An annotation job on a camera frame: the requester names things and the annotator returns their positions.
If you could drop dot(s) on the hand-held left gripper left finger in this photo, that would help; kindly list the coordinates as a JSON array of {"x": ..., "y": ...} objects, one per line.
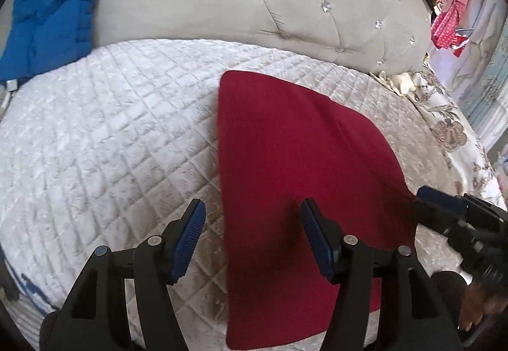
[{"x": 189, "y": 234}]

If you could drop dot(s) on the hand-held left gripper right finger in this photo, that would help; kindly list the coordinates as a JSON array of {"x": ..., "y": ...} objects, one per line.
[{"x": 317, "y": 234}]

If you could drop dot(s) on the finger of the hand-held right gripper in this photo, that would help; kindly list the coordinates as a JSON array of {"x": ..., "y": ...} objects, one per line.
[{"x": 440, "y": 199}]

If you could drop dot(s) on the red small garment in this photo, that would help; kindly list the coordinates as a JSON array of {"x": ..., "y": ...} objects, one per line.
[{"x": 285, "y": 144}]

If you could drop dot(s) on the person's right hand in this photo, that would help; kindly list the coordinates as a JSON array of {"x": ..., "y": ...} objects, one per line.
[{"x": 478, "y": 305}]

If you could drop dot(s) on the cream floral cushion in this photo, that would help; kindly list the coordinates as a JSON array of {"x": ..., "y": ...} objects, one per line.
[{"x": 448, "y": 125}]

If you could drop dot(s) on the white quilted sofa cover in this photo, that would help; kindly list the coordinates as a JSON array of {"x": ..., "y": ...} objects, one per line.
[{"x": 99, "y": 129}]

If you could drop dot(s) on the pink dotted hanging dress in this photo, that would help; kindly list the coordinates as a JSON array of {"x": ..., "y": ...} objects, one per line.
[{"x": 448, "y": 23}]

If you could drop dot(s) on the white hanging garment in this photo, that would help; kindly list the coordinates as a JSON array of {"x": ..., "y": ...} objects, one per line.
[{"x": 486, "y": 27}]

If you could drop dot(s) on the beige tufted sofa backrest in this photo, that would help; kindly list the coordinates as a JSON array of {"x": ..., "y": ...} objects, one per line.
[{"x": 178, "y": 6}]

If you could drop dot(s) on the blue quilted jacket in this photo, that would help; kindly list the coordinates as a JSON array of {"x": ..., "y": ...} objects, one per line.
[{"x": 51, "y": 13}]

